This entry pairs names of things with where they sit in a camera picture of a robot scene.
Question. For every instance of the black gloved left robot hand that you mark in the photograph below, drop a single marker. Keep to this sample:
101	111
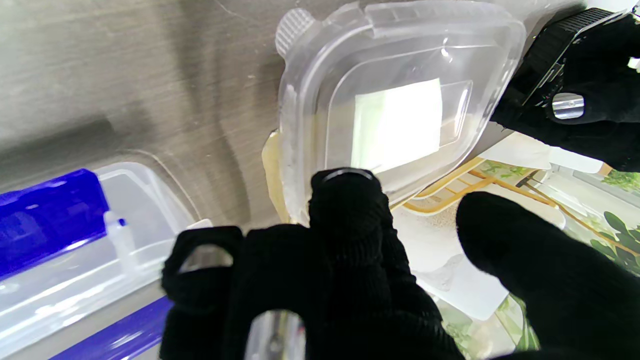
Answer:
605	75

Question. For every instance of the brown kraft paper container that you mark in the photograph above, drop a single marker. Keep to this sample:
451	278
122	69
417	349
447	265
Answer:
272	175

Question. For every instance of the black plastic tray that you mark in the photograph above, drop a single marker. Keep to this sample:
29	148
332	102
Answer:
550	45

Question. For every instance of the clear box with blue clips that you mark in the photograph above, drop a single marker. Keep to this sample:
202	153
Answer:
50	225

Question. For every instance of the printed garden backdrop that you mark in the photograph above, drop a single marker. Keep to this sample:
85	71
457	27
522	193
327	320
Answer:
550	175

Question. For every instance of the clear lid with white label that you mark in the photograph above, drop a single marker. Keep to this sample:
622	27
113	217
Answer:
400	60

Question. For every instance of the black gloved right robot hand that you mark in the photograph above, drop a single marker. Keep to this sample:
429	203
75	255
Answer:
345	280

